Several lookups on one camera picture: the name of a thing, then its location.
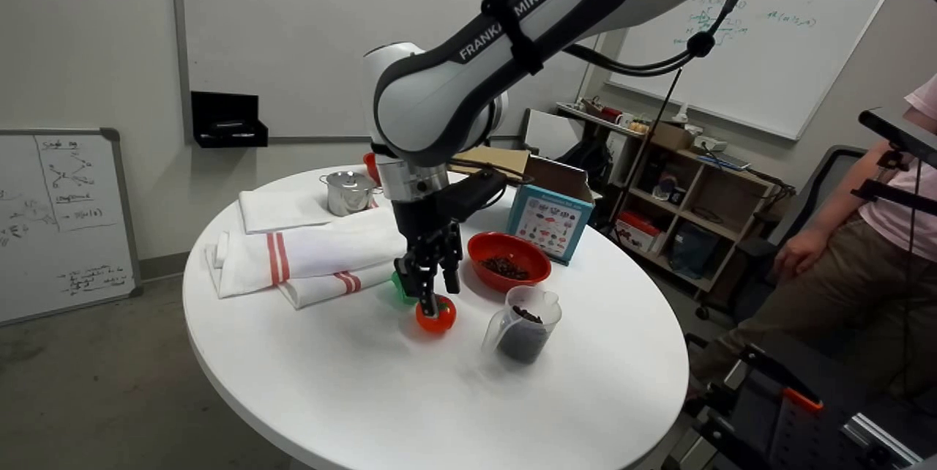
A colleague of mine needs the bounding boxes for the coffee beans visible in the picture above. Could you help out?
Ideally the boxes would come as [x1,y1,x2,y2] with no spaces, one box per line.
[480,255,530,281]

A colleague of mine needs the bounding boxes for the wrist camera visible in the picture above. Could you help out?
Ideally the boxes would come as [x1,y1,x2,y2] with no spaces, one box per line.
[433,168,508,225]

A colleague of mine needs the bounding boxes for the cardboard box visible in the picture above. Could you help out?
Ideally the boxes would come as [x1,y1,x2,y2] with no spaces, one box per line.
[647,121,695,153]

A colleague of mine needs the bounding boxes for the blue bag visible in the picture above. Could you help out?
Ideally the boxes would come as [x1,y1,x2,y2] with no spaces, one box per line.
[668,223,717,279]

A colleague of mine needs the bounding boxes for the red plastic tomato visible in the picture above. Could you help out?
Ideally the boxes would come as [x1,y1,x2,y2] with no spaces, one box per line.
[415,294,458,335]

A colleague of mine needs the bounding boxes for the person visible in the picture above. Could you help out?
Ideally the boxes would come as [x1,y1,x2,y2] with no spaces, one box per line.
[688,73,937,399]

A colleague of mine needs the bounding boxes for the office chair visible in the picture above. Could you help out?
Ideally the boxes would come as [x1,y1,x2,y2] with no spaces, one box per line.
[694,144,870,324]

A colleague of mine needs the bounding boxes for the green plastic toy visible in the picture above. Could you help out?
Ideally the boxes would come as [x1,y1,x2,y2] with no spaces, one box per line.
[390,271,419,307]

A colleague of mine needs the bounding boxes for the small steel pot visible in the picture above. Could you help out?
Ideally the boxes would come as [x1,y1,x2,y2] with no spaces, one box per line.
[319,170,382,217]

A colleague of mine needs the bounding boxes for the black marker tray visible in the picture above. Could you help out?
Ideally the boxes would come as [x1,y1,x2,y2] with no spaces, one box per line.
[190,91,269,149]

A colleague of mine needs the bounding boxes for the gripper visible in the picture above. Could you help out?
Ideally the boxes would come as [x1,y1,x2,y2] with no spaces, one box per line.
[389,195,464,319]

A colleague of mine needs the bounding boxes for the small framed whiteboard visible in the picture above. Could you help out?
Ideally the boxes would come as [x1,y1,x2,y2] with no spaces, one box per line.
[0,127,144,327]

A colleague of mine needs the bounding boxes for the red striped white towel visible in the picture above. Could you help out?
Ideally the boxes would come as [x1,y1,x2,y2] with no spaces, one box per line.
[205,207,408,299]
[277,262,397,310]

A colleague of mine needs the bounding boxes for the red bowl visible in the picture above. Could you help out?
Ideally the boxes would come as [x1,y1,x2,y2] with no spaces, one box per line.
[467,231,553,294]

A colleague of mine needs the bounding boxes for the red and white box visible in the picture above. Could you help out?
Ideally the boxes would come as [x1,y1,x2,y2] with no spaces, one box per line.
[613,209,665,253]

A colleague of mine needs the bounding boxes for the clear measuring cup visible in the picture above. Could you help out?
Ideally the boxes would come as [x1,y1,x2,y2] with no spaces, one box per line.
[481,285,563,365]

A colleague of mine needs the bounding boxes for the wall whiteboard with green writing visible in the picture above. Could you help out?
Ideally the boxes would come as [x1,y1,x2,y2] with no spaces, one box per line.
[606,0,895,142]

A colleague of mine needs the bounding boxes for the blue printed box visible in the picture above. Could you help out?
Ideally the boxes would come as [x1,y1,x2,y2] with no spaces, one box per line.
[506,155,596,266]

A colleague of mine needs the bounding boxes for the plain white folded towel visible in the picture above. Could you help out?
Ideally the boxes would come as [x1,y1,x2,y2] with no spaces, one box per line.
[238,189,346,235]

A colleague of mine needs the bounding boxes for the wooden shelf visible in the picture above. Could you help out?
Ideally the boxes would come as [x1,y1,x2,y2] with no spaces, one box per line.
[555,99,796,304]

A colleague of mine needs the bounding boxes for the brown cardboard piece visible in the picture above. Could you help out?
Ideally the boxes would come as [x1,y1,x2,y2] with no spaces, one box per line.
[449,146,531,182]

